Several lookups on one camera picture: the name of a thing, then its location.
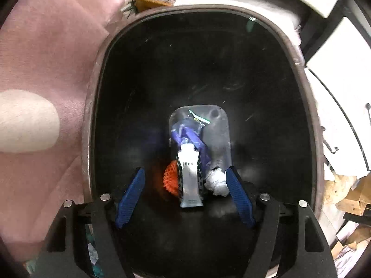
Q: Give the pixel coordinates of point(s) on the chequered cloth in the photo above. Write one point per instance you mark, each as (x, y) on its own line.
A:
(92, 237)

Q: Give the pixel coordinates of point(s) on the purple plastic bag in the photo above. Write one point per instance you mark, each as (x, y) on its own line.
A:
(191, 134)

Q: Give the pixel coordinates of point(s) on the white stacked drawer unit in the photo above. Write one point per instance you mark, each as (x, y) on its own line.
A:
(342, 92)

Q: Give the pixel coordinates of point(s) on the green drink carton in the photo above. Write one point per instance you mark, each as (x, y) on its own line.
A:
(189, 179)

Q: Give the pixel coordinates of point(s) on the pink polka dot tablecloth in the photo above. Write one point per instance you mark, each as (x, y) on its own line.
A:
(43, 63)

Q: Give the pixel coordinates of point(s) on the orange mesh ball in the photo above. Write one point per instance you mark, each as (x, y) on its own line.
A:
(171, 179)

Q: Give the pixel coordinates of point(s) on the dark plastic trash bin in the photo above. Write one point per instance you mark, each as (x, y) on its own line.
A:
(145, 78)

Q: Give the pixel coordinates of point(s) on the small white tissue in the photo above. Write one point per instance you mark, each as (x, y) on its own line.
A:
(216, 182)

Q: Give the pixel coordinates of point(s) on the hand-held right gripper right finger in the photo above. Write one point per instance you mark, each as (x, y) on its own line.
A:
(239, 197)

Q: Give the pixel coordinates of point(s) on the brown paper scraps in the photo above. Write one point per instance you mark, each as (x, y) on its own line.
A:
(347, 197)

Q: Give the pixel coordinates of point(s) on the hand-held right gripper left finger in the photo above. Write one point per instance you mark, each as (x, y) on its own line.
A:
(130, 198)

